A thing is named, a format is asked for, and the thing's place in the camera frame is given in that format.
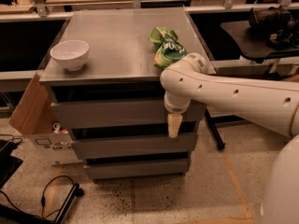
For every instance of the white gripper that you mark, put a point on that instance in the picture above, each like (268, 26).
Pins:
(176, 106)

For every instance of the grey bottom drawer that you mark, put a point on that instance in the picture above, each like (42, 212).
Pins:
(139, 168)

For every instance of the cardboard box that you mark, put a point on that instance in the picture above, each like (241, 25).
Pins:
(34, 120)

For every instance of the black bag on chair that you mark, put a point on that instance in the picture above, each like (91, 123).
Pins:
(278, 24)

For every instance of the grey top drawer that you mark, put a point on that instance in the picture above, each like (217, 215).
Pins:
(110, 113)

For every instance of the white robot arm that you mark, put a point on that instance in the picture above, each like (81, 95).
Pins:
(270, 104)

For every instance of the grey middle drawer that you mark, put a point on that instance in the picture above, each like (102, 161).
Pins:
(133, 145)

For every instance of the grey drawer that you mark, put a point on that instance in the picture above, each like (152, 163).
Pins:
(139, 168)
(133, 145)
(110, 113)

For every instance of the green snack bag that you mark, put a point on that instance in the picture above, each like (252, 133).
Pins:
(168, 49)

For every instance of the white bowl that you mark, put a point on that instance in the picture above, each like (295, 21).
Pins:
(71, 54)

